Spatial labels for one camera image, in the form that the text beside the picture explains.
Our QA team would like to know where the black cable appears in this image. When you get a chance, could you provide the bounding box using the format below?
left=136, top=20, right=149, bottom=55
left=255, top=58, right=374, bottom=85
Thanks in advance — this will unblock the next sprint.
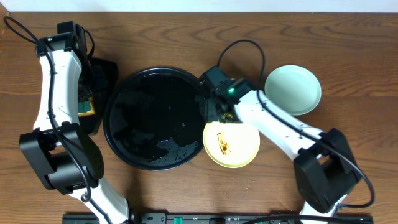
left=2, top=16, right=113, bottom=224
left=216, top=39, right=376, bottom=209

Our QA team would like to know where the left black cable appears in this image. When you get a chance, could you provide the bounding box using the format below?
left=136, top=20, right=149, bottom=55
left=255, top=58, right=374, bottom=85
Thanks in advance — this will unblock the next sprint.
left=2, top=16, right=113, bottom=224

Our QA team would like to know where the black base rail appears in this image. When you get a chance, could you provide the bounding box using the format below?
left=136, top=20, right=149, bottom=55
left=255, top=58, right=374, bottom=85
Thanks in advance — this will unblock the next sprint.
left=62, top=213, right=374, bottom=224

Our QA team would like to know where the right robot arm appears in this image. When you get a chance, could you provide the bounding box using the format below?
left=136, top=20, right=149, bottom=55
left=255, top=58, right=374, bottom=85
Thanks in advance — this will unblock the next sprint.
left=198, top=66, right=361, bottom=217

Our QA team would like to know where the black round tray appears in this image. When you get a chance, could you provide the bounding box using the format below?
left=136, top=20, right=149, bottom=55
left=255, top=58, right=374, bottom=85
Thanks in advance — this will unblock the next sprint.
left=103, top=67, right=206, bottom=170

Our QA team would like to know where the right black cable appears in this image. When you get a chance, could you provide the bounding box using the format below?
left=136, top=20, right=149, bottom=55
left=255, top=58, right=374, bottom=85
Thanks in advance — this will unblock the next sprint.
left=216, top=39, right=376, bottom=209

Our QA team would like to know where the green and yellow sponge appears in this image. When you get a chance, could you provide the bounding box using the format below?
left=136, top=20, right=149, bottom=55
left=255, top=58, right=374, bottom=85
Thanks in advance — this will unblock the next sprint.
left=78, top=97, right=95, bottom=117

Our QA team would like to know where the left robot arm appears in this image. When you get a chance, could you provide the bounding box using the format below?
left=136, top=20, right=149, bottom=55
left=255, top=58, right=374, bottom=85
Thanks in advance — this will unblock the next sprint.
left=19, top=21, right=129, bottom=223

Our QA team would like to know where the light blue plate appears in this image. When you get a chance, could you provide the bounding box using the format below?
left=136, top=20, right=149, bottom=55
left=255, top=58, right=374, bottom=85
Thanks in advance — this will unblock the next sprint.
left=264, top=65, right=322, bottom=116

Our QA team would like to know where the yellow plate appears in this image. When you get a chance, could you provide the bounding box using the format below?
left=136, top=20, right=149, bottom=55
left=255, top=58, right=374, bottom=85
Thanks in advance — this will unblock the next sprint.
left=203, top=122, right=260, bottom=168

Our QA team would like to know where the black rectangular tray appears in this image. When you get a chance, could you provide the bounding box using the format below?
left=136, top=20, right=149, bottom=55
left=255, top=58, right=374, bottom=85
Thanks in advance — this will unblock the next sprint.
left=78, top=58, right=119, bottom=136

